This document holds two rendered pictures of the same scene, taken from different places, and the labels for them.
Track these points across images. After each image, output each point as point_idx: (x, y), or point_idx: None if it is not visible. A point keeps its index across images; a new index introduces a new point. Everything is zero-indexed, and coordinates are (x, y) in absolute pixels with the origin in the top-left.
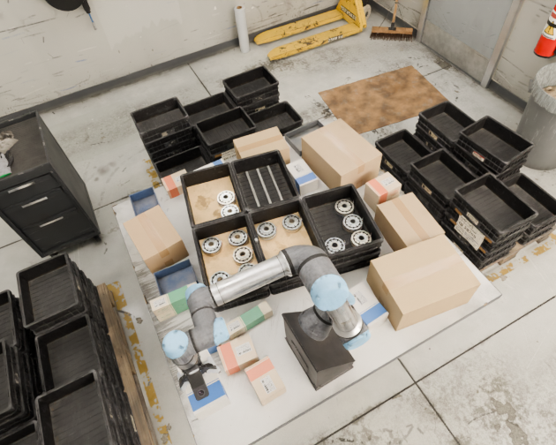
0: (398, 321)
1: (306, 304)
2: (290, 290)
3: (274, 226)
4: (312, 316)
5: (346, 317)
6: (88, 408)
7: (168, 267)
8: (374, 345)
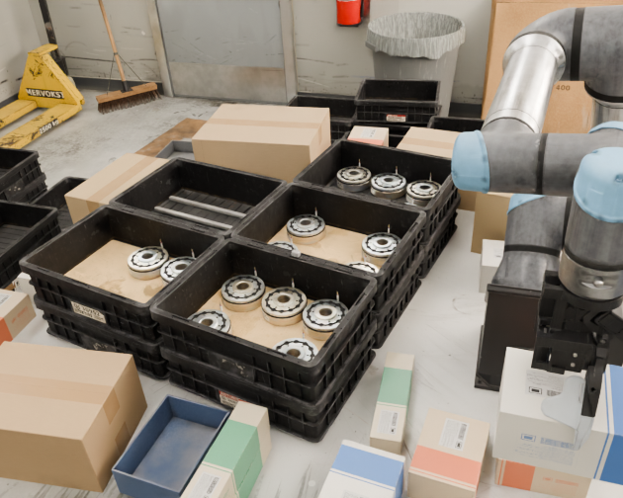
0: None
1: (439, 326)
2: (394, 327)
3: (286, 242)
4: (530, 258)
5: None
6: None
7: (135, 436)
8: None
